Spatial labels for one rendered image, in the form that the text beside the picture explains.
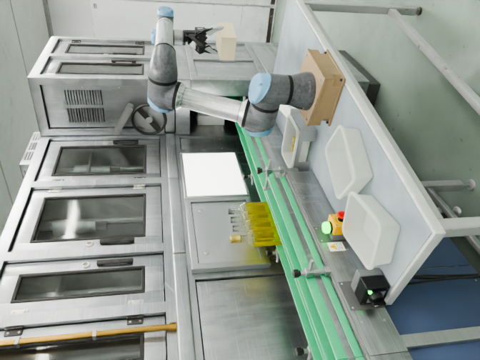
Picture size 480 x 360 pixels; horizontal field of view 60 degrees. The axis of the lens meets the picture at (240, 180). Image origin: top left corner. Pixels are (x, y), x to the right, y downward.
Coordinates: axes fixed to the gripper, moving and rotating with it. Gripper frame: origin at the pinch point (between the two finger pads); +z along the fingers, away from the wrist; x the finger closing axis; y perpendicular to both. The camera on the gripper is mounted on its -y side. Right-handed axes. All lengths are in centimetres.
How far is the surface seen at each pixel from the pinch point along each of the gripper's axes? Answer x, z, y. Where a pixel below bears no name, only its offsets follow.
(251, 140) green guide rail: 45, 17, -24
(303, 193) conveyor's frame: 24, 27, -83
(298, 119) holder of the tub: 12, 30, -49
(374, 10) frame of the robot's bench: -15, 82, 12
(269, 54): 41, 44, 63
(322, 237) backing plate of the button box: 20, 26, -109
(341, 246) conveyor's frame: 19, 32, -114
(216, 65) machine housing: 39, 4, 43
